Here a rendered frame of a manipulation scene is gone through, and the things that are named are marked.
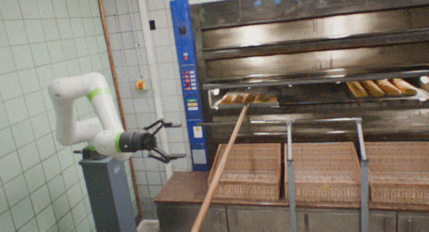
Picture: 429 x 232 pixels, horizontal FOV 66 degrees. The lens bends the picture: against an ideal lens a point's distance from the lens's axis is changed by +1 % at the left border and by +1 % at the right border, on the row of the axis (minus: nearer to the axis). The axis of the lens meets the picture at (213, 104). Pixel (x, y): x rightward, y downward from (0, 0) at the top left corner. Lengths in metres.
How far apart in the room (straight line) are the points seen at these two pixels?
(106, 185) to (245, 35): 1.58
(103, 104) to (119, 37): 1.50
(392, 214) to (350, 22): 1.42
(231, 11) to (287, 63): 0.62
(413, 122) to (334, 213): 0.98
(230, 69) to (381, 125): 1.30
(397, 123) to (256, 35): 1.32
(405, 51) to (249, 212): 1.70
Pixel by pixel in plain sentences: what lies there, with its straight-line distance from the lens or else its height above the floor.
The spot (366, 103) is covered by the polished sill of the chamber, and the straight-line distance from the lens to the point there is 2.92.
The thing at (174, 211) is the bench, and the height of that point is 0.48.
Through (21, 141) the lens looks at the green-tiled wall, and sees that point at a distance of 2.38.
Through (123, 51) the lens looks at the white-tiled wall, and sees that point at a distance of 3.16.
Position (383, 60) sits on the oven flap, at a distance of 2.86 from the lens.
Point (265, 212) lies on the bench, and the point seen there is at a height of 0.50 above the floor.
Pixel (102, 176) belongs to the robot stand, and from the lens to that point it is 2.21.
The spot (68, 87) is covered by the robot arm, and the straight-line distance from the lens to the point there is 1.81.
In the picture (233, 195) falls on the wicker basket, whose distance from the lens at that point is 2.70.
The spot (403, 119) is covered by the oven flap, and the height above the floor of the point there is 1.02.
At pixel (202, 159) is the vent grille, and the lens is 3.14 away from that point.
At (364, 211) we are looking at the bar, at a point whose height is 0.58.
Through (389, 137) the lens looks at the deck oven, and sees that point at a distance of 3.05.
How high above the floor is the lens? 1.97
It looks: 15 degrees down
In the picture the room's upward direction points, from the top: 7 degrees counter-clockwise
